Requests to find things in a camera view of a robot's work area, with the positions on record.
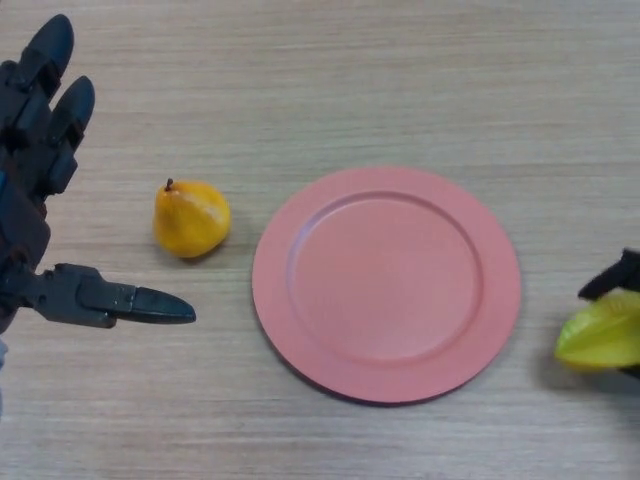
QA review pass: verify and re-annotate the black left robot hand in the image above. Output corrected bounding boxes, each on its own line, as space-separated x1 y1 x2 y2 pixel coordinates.
0 13 197 335

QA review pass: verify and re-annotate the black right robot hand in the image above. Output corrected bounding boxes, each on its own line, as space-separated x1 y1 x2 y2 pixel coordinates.
578 248 640 381

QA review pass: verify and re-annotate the yellow starfruit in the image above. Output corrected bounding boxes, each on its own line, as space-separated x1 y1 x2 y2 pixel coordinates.
553 291 640 375

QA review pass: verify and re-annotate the pink round plate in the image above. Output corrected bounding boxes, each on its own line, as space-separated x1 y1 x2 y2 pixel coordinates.
251 166 523 405

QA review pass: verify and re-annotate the orange-yellow pear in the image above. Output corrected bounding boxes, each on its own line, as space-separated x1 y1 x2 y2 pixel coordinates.
152 178 232 260

